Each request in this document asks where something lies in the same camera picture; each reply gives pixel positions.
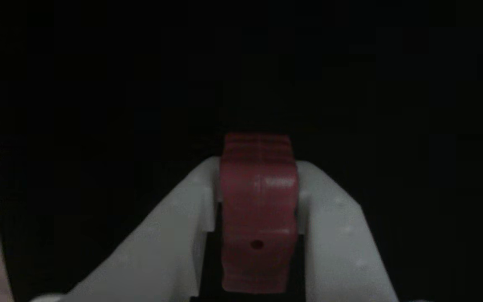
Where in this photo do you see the red brick toy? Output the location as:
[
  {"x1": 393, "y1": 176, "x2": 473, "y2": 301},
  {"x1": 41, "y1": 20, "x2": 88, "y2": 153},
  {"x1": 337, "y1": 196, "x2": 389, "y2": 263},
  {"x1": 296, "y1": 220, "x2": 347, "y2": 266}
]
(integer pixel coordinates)
[{"x1": 219, "y1": 133, "x2": 300, "y2": 294}]

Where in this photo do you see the black desk mat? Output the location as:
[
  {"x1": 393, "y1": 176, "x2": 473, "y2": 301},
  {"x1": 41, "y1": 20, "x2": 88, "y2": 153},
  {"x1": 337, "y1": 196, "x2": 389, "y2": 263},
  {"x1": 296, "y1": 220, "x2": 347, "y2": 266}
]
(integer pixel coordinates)
[{"x1": 0, "y1": 0, "x2": 483, "y2": 302}]

